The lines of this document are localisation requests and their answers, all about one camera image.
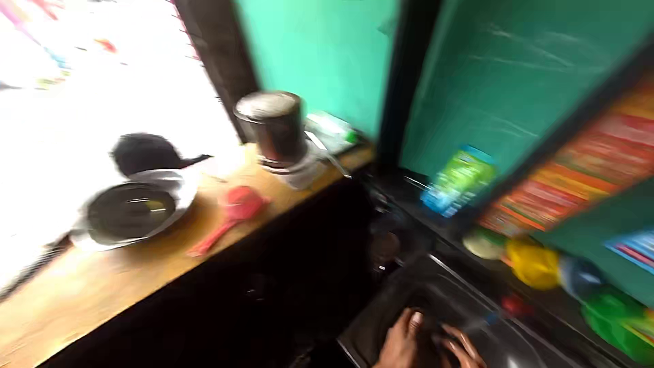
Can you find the dark metal sink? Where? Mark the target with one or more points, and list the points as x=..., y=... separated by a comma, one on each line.
x=460, y=296

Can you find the blue grey container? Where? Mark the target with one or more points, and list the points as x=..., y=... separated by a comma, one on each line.
x=581, y=276

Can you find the person's left thumb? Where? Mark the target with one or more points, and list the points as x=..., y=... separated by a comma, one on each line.
x=415, y=324

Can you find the blue white packet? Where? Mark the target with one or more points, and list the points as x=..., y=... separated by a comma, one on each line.
x=636, y=249

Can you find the person's right fingers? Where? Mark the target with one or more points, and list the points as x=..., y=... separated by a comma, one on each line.
x=462, y=343

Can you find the pale green round container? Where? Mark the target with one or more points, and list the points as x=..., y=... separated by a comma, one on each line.
x=484, y=244

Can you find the yellow plastic container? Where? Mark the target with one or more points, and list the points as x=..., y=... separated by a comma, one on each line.
x=534, y=262

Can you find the green plastic container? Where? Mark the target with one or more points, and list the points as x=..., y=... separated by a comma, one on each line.
x=615, y=319

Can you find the person's right hand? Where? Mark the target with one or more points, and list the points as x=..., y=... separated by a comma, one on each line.
x=467, y=355

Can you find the clear packet with green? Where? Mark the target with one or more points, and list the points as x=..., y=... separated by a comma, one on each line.
x=329, y=129

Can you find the white round stand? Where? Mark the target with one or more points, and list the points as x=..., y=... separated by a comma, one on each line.
x=301, y=175

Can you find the round brown metal vessel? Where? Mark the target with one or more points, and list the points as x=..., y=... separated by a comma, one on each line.
x=384, y=246

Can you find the long metal utensil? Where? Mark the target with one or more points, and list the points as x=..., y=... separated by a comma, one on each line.
x=332, y=157

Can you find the person's left fingers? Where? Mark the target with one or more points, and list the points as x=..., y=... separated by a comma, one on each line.
x=402, y=320

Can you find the small red object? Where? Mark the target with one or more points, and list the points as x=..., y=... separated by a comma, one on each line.
x=515, y=305

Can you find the dark wooden window frame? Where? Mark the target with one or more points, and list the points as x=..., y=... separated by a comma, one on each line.
x=219, y=56

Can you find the steel cylindrical canister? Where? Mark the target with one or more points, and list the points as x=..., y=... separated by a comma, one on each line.
x=280, y=134

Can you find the green and blue packet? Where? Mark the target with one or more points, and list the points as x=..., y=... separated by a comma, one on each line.
x=461, y=179

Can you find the row of red orange sachets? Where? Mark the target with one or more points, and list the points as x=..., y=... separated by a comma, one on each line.
x=577, y=179

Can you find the person's left hand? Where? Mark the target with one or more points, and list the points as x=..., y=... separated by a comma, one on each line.
x=397, y=346

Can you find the pink plastic strainer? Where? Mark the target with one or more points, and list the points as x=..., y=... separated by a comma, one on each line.
x=243, y=205

